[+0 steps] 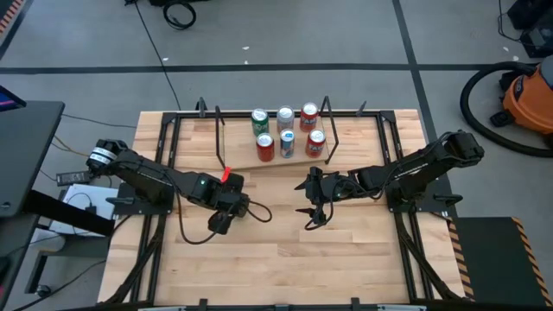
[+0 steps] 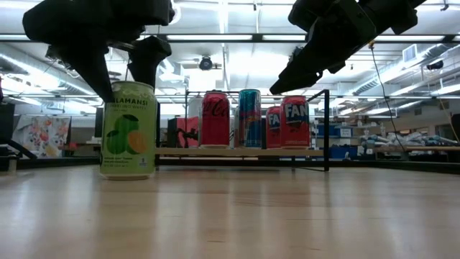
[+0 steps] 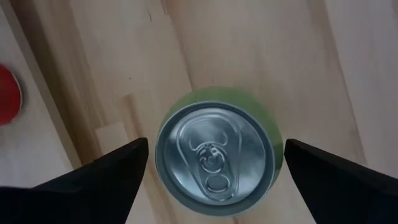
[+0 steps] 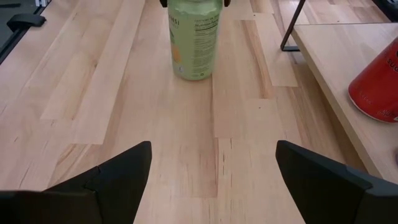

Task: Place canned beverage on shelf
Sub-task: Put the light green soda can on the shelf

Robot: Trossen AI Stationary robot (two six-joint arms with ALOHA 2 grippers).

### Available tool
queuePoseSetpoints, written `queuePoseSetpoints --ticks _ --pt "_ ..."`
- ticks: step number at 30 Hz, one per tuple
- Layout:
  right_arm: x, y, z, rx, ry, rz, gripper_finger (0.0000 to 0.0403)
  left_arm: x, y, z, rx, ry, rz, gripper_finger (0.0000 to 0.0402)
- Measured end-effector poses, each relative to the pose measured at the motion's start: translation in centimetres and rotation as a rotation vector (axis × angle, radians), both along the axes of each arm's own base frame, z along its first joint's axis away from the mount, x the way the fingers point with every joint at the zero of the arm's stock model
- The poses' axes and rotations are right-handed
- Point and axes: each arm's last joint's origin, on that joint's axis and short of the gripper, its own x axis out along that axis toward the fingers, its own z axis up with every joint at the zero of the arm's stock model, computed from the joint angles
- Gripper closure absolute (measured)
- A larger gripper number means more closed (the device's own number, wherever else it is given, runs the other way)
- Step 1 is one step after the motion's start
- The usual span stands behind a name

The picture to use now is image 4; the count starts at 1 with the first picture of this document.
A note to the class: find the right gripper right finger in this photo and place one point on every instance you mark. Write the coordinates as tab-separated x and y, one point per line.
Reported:
326	193

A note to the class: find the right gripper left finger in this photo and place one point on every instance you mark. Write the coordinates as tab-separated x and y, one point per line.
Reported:
109	193

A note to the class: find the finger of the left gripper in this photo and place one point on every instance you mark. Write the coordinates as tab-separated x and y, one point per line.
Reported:
226	2
163	3

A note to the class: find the pale green beverage can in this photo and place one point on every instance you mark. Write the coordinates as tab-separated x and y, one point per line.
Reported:
194	40

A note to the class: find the red black soda can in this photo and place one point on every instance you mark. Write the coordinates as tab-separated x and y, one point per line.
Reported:
376	87

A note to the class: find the wooden shelf with black legs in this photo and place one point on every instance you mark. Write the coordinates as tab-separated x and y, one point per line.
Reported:
335	62

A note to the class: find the white strip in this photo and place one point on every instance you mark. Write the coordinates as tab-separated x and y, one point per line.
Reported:
43	2

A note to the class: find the black frame clamp lever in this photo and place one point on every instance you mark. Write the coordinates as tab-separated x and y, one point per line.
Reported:
26	21

